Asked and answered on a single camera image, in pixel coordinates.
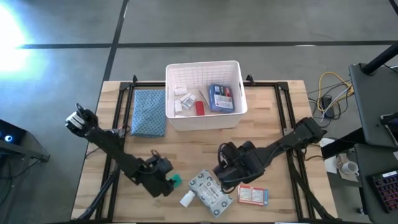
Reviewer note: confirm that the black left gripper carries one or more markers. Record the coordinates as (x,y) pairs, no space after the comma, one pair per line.
(155,180)

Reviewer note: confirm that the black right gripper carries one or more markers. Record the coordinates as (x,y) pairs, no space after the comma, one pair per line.
(245,161)

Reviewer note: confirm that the green bandage roll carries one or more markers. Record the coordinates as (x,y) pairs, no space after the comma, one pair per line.
(177,180)

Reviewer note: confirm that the white package with blue print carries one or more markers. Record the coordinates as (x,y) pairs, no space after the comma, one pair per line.
(208,193)

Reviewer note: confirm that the plain white pill bottle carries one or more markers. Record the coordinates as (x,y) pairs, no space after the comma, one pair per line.
(187,199)

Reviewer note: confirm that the red and white bandage box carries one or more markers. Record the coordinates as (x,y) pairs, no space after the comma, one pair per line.
(252,195)

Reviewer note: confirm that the red bandage roll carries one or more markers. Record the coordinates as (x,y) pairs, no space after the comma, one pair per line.
(200,108)

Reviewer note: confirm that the blue first aid kit case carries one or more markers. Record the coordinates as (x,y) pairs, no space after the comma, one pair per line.
(221,99)

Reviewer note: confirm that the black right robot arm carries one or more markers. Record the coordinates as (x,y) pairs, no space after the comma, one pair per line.
(295,138)

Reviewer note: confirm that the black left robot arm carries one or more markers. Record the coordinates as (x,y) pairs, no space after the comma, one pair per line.
(109,146)

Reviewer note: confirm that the white perforated plastic basket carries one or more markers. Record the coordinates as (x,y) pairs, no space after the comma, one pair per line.
(202,123)

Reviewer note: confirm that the blue patterned folded cloth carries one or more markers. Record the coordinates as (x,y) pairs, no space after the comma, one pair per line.
(149,112)

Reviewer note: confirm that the white paper sheet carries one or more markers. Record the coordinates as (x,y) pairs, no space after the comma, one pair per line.
(330,163)

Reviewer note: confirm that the white mug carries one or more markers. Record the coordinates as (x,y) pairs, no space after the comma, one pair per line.
(349,168)

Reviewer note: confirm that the black power adapter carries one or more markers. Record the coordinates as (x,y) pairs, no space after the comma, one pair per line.
(327,104)

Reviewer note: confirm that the dark side desk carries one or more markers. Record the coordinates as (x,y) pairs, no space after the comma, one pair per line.
(363,186)

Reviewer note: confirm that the dark side stand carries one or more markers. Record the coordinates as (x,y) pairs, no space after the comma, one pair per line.
(25,151)

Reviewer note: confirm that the black device with blue light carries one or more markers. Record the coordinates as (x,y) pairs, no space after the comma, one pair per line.
(15,132)

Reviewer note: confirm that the black desk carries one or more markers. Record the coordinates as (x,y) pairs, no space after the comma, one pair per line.
(373,102)

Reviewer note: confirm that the black pole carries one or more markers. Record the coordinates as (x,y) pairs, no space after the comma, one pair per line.
(381,59)

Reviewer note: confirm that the black metal table frame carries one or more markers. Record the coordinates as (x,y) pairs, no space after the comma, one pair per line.
(149,84)

